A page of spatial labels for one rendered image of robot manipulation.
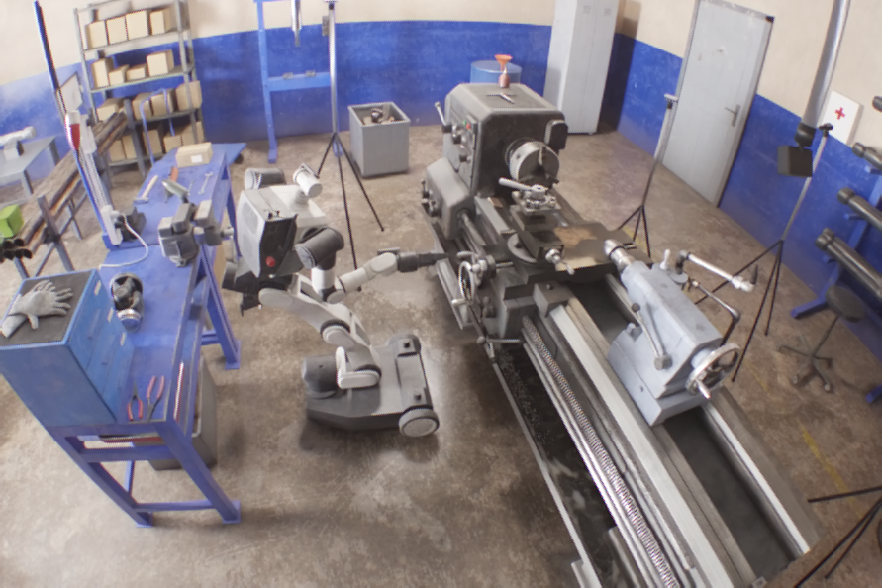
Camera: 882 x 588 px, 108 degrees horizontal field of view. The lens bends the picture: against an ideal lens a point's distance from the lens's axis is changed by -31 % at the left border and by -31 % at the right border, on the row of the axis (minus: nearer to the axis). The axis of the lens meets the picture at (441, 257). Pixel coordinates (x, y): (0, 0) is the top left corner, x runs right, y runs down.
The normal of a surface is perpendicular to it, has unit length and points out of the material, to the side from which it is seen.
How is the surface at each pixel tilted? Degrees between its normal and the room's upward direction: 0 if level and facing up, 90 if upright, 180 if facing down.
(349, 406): 0
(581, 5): 90
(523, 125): 90
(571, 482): 0
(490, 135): 90
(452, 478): 0
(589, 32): 90
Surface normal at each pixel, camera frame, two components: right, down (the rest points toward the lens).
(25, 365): 0.27, 0.58
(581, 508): 0.05, -0.80
